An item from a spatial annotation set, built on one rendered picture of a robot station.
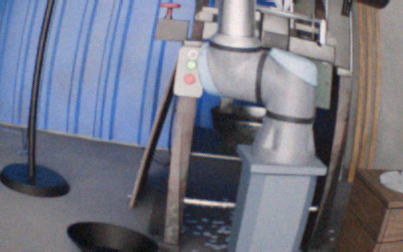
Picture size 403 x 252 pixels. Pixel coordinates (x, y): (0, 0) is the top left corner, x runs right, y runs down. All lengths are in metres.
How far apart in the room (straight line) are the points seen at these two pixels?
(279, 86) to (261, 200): 0.24
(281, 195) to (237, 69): 0.28
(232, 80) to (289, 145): 0.18
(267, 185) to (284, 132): 0.12
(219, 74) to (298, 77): 0.18
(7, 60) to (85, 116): 0.69
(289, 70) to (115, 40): 2.02
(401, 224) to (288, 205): 0.43
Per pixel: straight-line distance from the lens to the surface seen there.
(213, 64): 1.47
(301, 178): 1.44
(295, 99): 1.43
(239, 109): 2.40
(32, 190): 2.38
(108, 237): 2.01
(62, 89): 3.46
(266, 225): 1.46
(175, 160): 1.98
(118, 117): 3.42
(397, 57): 3.57
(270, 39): 2.05
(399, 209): 1.63
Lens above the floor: 0.77
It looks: 11 degrees down
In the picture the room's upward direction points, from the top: 7 degrees clockwise
